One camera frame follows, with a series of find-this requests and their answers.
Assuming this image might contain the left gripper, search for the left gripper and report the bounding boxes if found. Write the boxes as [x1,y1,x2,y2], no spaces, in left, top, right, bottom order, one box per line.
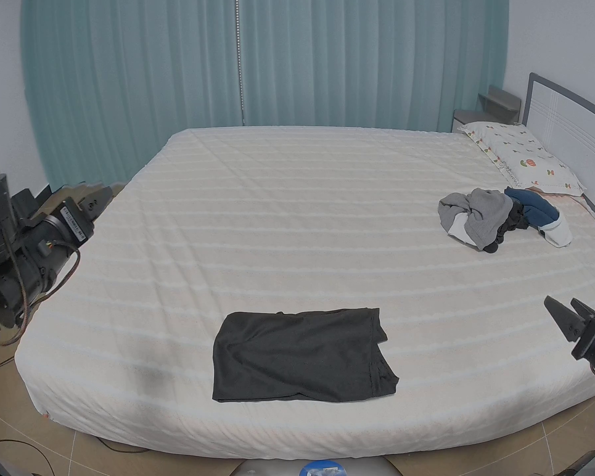
[40,186,114,261]

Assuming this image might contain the black T-shirt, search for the black T-shirt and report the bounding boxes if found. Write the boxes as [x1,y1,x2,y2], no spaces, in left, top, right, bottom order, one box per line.
[212,307,400,403]

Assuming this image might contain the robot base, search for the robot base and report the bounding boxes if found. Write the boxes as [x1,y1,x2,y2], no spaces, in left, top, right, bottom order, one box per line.
[235,456,392,476]

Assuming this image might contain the pile of clothes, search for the pile of clothes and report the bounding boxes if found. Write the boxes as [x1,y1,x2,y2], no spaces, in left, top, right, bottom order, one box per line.
[437,187,573,254]

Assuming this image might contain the bed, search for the bed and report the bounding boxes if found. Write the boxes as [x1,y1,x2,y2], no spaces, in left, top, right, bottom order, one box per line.
[14,72,595,460]

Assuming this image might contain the white printed pillow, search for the white printed pillow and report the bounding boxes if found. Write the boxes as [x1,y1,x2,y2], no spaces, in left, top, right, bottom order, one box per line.
[457,121,585,197]

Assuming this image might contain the grey bedside table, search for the grey bedside table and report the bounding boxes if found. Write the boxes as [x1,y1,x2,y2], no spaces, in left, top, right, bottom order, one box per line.
[452,85,521,133]

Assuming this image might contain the black cable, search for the black cable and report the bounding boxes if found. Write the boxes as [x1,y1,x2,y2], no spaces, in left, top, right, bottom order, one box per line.
[0,241,81,347]
[97,437,149,454]

